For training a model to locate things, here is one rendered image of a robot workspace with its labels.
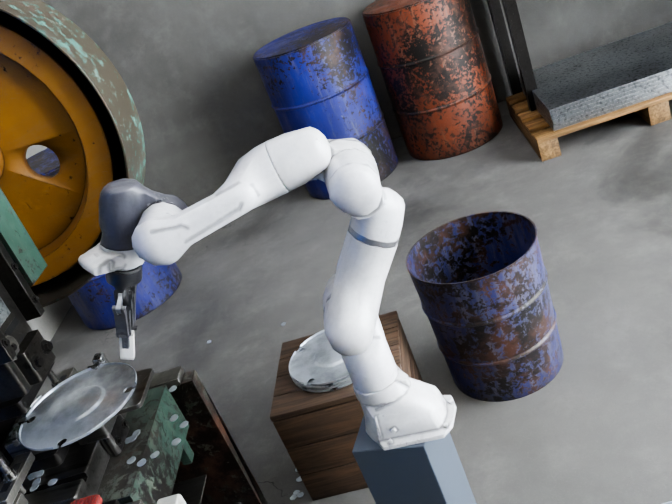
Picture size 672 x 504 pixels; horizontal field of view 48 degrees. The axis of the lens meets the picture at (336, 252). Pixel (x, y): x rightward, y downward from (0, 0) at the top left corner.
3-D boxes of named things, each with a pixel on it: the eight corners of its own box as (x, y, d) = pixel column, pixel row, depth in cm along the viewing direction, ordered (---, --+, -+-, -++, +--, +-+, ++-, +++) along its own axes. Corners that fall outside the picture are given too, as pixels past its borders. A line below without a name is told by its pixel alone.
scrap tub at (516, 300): (551, 313, 274) (520, 198, 253) (586, 384, 236) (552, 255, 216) (440, 346, 280) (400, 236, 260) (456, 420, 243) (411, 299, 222)
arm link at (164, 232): (265, 134, 154) (133, 198, 158) (264, 166, 138) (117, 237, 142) (289, 179, 159) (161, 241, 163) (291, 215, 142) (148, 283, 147)
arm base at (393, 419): (460, 389, 185) (444, 344, 179) (450, 445, 169) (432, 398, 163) (375, 398, 193) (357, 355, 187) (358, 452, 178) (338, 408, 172)
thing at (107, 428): (176, 407, 185) (152, 364, 179) (165, 446, 172) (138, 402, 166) (85, 434, 189) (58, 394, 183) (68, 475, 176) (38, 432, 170)
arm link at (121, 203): (187, 253, 154) (191, 232, 163) (186, 193, 148) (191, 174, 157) (95, 250, 152) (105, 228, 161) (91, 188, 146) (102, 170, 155)
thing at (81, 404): (45, 384, 190) (43, 382, 190) (149, 351, 186) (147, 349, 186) (0, 466, 165) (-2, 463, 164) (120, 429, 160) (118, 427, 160)
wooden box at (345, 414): (427, 391, 260) (396, 309, 245) (436, 471, 227) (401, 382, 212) (318, 419, 268) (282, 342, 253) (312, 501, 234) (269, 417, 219)
